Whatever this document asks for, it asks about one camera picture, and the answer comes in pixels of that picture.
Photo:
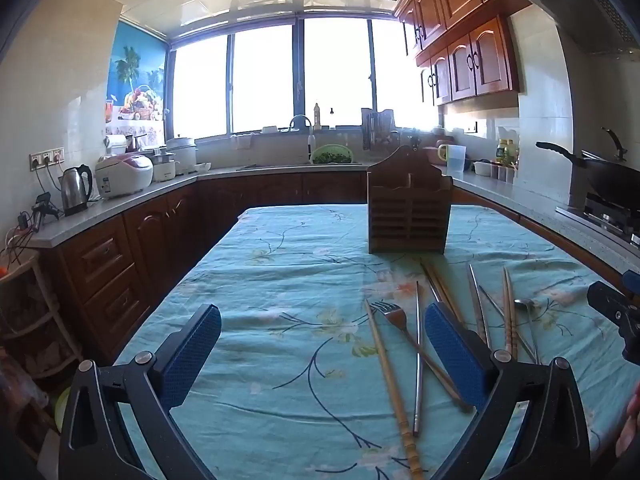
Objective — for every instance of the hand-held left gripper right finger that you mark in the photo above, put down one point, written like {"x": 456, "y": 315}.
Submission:
{"x": 457, "y": 360}

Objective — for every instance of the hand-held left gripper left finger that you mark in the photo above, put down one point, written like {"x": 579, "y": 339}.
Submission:
{"x": 192, "y": 355}

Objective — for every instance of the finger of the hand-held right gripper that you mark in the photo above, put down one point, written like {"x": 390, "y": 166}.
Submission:
{"x": 632, "y": 280}
{"x": 615, "y": 315}

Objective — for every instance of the metal chopstick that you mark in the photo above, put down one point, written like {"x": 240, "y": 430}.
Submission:
{"x": 418, "y": 360}
{"x": 432, "y": 287}
{"x": 477, "y": 305}

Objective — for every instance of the plain wooden chopstick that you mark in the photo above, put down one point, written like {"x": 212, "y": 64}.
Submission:
{"x": 442, "y": 290}

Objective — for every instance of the wooden utensil holder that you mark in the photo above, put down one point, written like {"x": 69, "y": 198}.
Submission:
{"x": 410, "y": 220}

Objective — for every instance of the person's right hand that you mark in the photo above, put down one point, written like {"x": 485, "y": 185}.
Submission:
{"x": 629, "y": 425}

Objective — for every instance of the gas stove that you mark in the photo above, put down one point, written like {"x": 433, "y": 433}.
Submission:
{"x": 605, "y": 215}

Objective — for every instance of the metal fork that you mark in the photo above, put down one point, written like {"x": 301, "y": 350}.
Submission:
{"x": 395, "y": 316}

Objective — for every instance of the metal spoon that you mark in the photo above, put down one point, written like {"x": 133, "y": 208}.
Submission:
{"x": 524, "y": 304}

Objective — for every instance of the black wok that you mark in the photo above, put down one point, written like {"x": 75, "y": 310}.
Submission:
{"x": 610, "y": 180}

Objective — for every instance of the teal floral tablecloth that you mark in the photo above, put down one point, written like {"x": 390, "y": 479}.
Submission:
{"x": 280, "y": 270}

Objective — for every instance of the wooden lower cabinets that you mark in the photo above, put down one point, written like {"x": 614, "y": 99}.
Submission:
{"x": 150, "y": 240}

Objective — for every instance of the wooden cabinets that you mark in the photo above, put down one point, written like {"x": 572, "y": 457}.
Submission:
{"x": 150, "y": 240}
{"x": 480, "y": 60}

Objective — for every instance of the green plastic basin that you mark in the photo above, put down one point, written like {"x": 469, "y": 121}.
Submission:
{"x": 61, "y": 410}

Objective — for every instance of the wooden corner shelf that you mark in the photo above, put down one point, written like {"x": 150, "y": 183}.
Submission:
{"x": 35, "y": 320}

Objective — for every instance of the white spice jar set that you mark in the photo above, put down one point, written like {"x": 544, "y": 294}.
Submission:
{"x": 502, "y": 174}

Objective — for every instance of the grey kitchen countertop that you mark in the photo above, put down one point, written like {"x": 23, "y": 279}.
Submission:
{"x": 165, "y": 186}

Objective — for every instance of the yellow condiment bottle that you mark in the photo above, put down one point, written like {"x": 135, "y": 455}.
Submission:
{"x": 501, "y": 152}
{"x": 512, "y": 154}

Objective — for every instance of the white food container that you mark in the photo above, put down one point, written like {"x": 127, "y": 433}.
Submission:
{"x": 482, "y": 168}

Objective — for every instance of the small electric steamer pot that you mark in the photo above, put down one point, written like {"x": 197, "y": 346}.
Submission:
{"x": 165, "y": 167}

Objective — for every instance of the white pink rice cooker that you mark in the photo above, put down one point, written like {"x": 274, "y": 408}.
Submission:
{"x": 122, "y": 175}

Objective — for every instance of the steel electric kettle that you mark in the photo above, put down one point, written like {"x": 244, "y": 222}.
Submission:
{"x": 75, "y": 190}

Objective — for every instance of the white electric cooker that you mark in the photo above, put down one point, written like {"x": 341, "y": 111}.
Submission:
{"x": 182, "y": 152}

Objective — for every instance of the pink bowl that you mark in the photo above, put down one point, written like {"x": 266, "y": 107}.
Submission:
{"x": 431, "y": 155}

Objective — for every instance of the black handheld device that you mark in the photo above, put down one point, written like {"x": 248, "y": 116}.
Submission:
{"x": 45, "y": 205}

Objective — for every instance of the green colander with vegetables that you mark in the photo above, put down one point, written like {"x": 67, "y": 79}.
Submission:
{"x": 330, "y": 155}

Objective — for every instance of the knife rack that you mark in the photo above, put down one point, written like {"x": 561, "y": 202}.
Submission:
{"x": 375, "y": 127}

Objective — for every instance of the chrome sink faucet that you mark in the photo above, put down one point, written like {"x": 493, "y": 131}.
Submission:
{"x": 300, "y": 116}

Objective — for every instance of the wooden upper cabinets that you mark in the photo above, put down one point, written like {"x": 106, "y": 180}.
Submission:
{"x": 480, "y": 60}

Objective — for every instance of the bottle on window sill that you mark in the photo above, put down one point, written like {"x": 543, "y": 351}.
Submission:
{"x": 316, "y": 115}

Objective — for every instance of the kitchen window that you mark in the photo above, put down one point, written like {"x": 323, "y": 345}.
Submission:
{"x": 260, "y": 85}

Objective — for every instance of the steel range hood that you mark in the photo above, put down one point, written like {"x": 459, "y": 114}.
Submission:
{"x": 575, "y": 5}

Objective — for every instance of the wall power outlet strip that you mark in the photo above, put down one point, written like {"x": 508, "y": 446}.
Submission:
{"x": 47, "y": 157}

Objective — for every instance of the tropical wall poster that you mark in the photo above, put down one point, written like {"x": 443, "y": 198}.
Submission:
{"x": 135, "y": 60}

